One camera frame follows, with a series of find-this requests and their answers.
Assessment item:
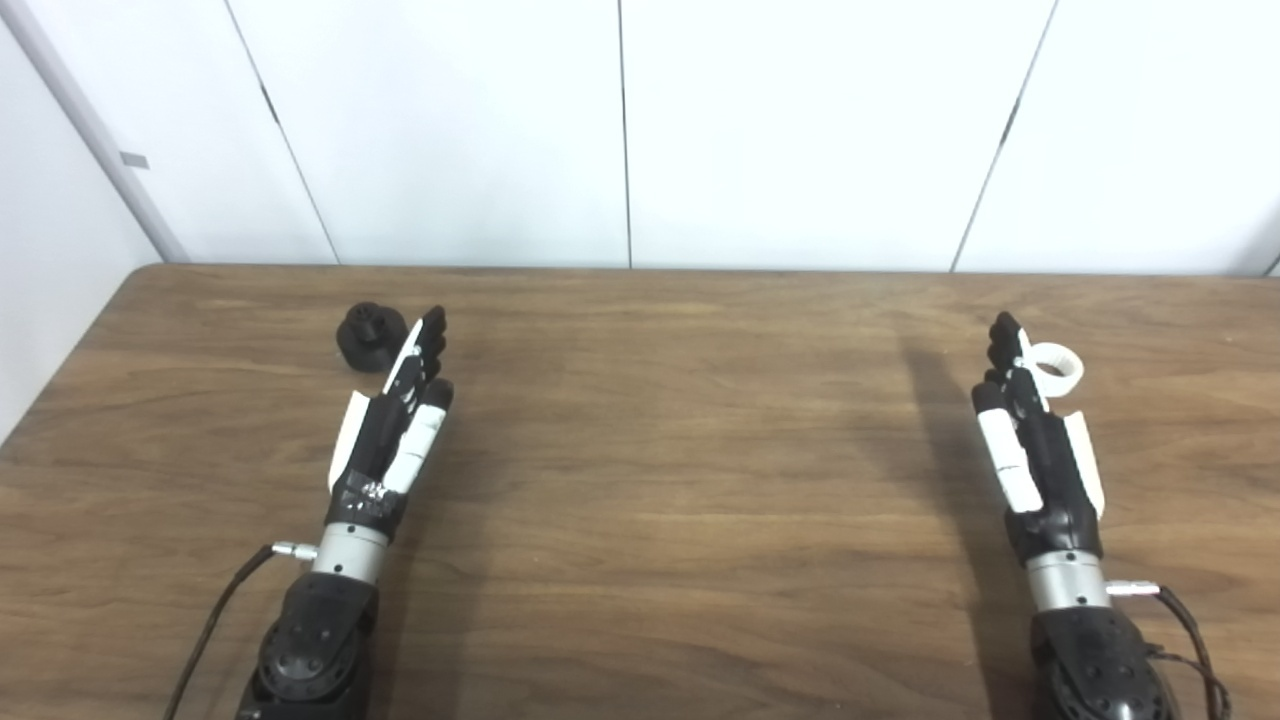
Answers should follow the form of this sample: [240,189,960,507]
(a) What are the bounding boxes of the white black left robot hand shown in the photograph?
[325,306,455,546]

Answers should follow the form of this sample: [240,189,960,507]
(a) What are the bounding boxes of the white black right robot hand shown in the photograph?
[972,311,1107,571]

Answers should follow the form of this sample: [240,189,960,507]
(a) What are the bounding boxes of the white plastic ring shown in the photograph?
[1028,343,1085,394]

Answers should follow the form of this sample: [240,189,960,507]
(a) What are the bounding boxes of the round black part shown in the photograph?
[336,302,409,374]

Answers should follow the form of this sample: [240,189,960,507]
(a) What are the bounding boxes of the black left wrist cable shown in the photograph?
[163,541,319,720]

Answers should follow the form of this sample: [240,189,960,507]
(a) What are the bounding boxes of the grey wall pipe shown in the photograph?
[0,0,191,264]

